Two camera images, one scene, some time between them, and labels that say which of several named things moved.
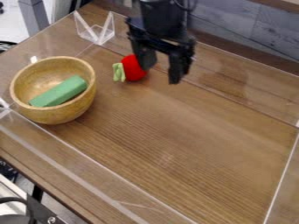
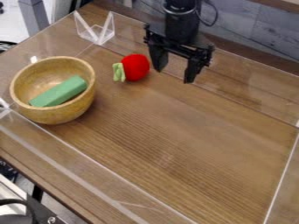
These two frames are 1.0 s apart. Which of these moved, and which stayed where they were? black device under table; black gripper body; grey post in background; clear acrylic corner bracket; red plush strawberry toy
Moved: black gripper body
Stayed: clear acrylic corner bracket; red plush strawberry toy; grey post in background; black device under table
